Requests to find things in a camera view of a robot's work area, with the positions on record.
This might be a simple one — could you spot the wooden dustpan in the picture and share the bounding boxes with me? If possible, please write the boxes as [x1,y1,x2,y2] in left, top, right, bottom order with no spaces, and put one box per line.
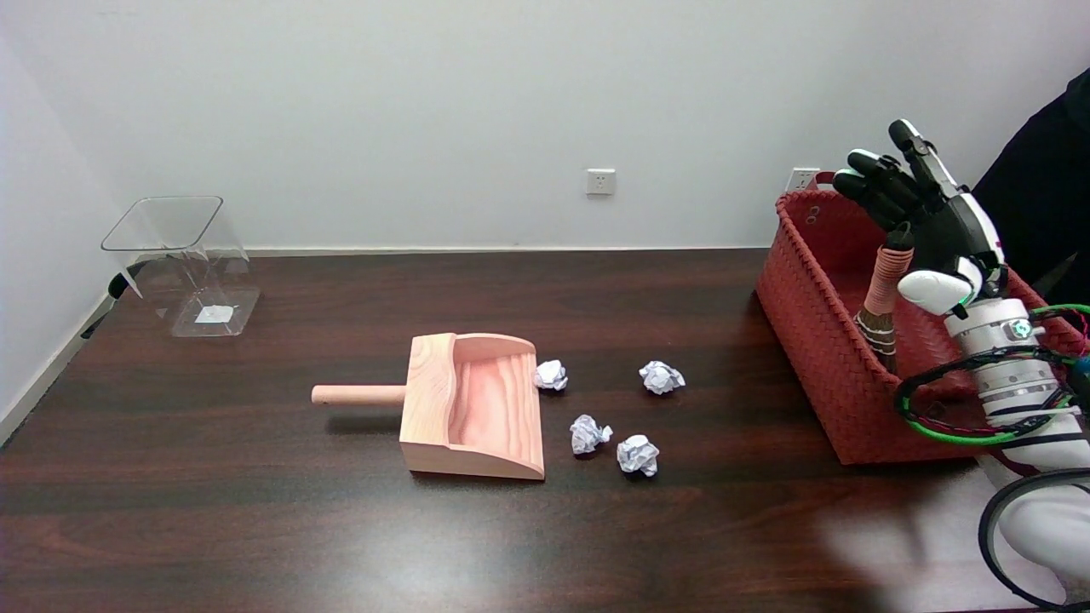
[311,332,546,481]

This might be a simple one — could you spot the thin black cable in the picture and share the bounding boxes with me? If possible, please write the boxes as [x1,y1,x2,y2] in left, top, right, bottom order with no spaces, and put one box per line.
[893,345,1087,445]

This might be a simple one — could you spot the clear plastic bin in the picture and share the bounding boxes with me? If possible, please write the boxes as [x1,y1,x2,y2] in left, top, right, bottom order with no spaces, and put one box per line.
[100,196,261,339]

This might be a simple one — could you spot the thick black cable loop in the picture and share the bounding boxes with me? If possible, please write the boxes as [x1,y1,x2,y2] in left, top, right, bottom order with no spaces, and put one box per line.
[978,468,1090,607]

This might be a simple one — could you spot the green cable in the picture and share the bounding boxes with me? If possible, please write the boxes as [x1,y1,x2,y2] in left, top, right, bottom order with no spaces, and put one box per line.
[903,304,1090,446]

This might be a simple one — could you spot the straw hand broom orange handle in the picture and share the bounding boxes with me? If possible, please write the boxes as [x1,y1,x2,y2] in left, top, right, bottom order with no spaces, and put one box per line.
[853,223,915,375]

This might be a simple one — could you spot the red-brown woven basket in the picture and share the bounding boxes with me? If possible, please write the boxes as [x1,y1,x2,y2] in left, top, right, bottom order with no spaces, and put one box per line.
[755,173,1090,467]

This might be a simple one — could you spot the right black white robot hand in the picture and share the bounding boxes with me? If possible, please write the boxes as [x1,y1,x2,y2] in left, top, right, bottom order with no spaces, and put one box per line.
[833,119,1008,318]

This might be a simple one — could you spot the black garment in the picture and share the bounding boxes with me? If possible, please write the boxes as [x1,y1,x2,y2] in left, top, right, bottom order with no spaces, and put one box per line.
[973,68,1090,307]

